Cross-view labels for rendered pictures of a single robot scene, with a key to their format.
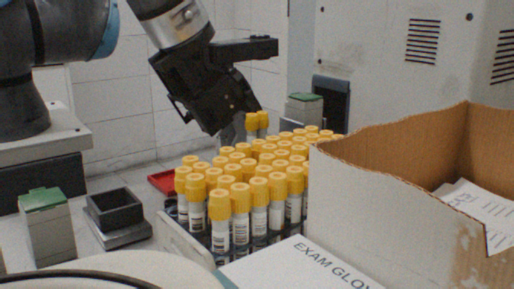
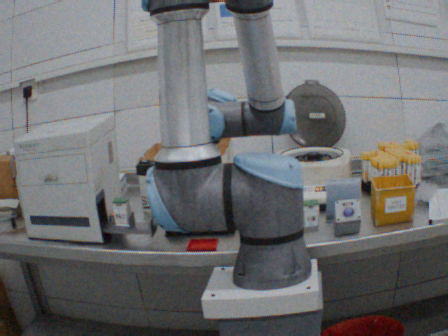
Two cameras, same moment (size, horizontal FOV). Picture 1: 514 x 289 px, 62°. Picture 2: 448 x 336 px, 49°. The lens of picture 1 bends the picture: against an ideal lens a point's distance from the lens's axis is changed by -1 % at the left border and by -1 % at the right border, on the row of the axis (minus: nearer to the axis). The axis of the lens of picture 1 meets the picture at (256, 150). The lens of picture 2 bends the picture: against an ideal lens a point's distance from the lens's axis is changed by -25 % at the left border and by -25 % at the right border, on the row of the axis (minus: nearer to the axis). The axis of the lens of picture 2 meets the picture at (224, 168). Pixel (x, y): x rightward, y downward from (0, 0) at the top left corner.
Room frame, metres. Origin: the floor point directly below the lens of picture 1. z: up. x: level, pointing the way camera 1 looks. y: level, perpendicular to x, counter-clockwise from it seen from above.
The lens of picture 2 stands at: (1.51, 1.11, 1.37)
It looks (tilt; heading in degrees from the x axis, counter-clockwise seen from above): 13 degrees down; 224
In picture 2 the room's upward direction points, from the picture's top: 5 degrees counter-clockwise
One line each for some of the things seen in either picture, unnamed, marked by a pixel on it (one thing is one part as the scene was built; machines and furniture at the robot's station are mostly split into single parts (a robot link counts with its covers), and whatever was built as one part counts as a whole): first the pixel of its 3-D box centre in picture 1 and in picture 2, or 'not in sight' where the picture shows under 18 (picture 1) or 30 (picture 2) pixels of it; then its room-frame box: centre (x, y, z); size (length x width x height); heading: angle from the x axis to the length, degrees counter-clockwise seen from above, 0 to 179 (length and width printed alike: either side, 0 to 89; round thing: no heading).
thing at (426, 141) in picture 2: not in sight; (433, 146); (-0.35, 0.41, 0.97); 0.26 x 0.17 x 0.19; 141
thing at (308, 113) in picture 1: (303, 117); (122, 213); (0.65, -0.07, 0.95); 0.05 x 0.04 x 0.06; 37
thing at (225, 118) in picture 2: not in sight; (216, 120); (0.57, 0.20, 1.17); 0.11 x 0.11 x 0.08; 36
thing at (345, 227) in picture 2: not in sight; (347, 215); (0.34, 0.38, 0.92); 0.13 x 0.07 x 0.08; 37
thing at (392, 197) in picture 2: not in sight; (392, 199); (0.20, 0.46, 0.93); 0.13 x 0.13 x 0.10; 36
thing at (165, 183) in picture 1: (178, 180); (202, 244); (0.56, 0.11, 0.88); 0.07 x 0.07 x 0.01; 37
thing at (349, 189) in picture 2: not in sight; (343, 199); (0.24, 0.31, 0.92); 0.10 x 0.07 x 0.10; 122
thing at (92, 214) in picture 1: (115, 212); not in sight; (0.44, 0.16, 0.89); 0.09 x 0.05 x 0.04; 35
